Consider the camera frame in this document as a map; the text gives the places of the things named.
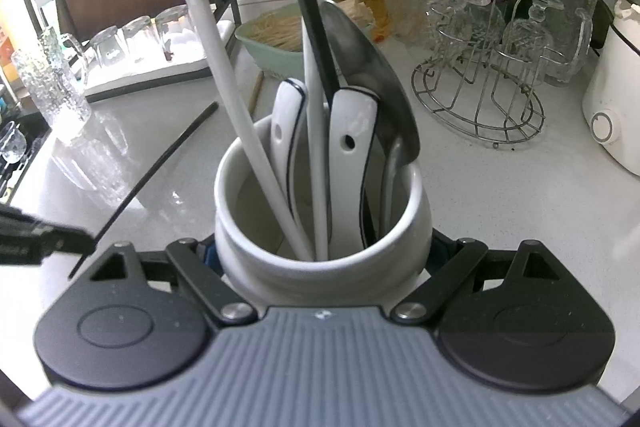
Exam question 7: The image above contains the white chopstick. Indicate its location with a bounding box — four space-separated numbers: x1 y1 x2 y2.
160 0 313 260
302 22 331 259

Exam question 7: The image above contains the small glass with red spot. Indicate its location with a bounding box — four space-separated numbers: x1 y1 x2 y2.
155 4 193 58

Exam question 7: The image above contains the clear glass pitcher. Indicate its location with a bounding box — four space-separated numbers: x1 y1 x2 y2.
542 0 600 88

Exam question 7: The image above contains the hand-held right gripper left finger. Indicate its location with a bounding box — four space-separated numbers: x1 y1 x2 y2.
90 237 259 327

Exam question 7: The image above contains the wire cup rack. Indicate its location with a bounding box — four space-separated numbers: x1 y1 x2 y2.
411 0 546 142

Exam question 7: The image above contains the white electric pot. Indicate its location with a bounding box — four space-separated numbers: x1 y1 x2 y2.
581 0 640 178

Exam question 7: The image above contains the black sink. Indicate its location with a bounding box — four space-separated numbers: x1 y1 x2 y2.
0 107 53 220

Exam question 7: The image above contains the white tray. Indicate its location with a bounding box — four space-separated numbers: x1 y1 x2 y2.
82 19 236 102

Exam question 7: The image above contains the tall textured glass mug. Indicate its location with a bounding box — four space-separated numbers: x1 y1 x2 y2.
12 27 93 145

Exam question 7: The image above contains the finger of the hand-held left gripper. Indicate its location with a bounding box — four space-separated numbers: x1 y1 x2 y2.
0 204 94 266

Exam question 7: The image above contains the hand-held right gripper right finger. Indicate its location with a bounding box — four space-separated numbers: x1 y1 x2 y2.
390 229 563 327

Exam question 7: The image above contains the small drinking glass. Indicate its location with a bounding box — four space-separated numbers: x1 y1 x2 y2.
122 16 157 62
92 26 126 68

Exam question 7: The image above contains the large steel spoon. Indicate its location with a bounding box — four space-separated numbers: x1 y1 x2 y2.
320 0 422 242

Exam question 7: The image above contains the yellow detergent jug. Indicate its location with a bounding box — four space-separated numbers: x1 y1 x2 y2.
0 0 23 82

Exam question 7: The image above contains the black sink drain rack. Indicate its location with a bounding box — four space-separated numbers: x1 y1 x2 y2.
0 112 51 208

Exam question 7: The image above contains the small cut glass goblet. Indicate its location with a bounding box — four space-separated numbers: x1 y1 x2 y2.
0 122 27 164

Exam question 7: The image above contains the green plastic basket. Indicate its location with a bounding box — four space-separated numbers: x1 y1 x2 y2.
235 4 376 75

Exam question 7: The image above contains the white mug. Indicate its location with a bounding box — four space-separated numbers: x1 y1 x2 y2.
214 117 433 305

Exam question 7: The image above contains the white ceramic spoon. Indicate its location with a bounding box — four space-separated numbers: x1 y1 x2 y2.
269 77 316 253
326 87 380 250

